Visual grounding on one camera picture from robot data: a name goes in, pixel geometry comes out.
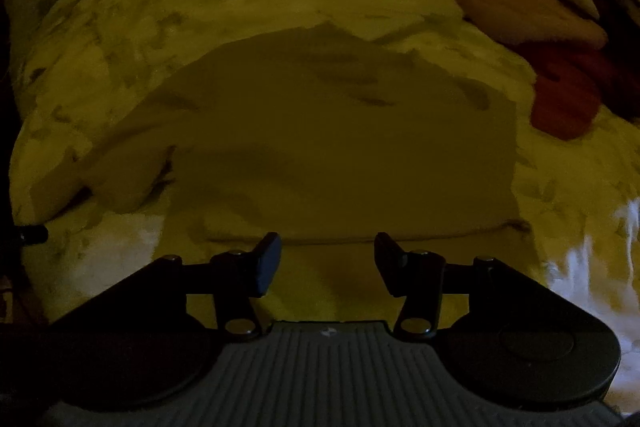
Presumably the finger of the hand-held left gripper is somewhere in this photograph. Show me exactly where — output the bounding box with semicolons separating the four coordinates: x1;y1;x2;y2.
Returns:
15;224;49;246

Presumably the yellow shirt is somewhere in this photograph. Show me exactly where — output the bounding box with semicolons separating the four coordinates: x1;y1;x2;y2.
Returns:
87;21;543;313

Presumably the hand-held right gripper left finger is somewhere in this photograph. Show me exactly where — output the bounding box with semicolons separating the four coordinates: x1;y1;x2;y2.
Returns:
75;232;283;341

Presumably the floral bed sheet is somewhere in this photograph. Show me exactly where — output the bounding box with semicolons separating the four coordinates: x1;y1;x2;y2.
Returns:
0;0;640;338

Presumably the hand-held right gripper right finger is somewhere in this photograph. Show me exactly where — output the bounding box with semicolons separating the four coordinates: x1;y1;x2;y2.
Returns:
374;232;577;339

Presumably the red cloth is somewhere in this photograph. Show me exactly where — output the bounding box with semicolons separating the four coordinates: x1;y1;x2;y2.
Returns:
520;42;631;142

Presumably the orange cloth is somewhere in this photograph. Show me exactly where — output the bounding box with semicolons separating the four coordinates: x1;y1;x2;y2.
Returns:
417;0;608;50

